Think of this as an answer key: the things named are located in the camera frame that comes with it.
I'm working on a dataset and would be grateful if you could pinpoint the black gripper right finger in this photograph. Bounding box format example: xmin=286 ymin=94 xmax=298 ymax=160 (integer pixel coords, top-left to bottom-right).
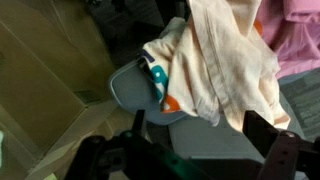
xmin=242 ymin=110 xmax=279 ymax=157

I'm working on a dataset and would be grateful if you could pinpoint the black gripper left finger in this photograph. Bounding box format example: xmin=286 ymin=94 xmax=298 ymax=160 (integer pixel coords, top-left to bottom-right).
xmin=132 ymin=110 xmax=146 ymax=137

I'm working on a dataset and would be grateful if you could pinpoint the peach printed shirt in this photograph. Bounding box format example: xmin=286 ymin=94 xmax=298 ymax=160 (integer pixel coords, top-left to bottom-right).
xmin=143 ymin=0 xmax=290 ymax=131

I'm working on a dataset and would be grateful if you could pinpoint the pink shirt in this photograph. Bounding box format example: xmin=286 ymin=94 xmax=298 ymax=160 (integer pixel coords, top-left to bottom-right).
xmin=256 ymin=0 xmax=320 ymax=79

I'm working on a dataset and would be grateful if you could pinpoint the large cardboard box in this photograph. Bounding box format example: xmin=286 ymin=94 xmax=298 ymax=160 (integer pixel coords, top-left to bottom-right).
xmin=0 ymin=0 xmax=120 ymax=180

